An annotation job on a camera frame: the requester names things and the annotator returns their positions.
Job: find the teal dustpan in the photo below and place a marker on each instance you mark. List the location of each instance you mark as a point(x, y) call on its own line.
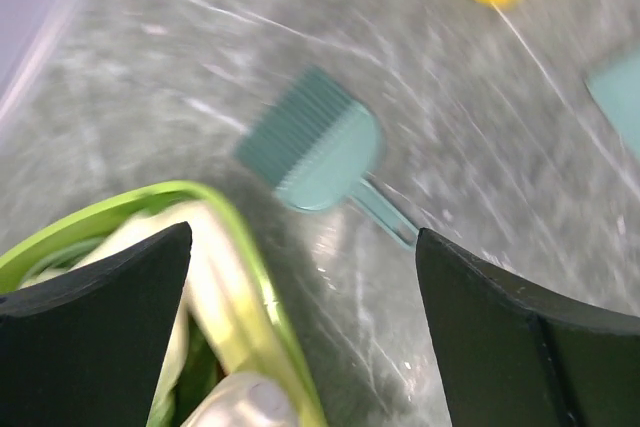
point(615, 89)

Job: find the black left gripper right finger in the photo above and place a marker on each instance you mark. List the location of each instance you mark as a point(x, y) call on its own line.
point(513, 353)

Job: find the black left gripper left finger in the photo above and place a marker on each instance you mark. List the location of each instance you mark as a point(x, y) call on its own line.
point(86, 348)

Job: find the green plastic basket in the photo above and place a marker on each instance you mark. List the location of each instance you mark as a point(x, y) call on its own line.
point(230, 319)

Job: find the green napa cabbage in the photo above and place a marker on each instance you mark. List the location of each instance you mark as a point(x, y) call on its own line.
point(231, 402)

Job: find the teal hand brush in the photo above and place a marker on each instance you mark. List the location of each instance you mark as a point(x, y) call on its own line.
point(315, 148)

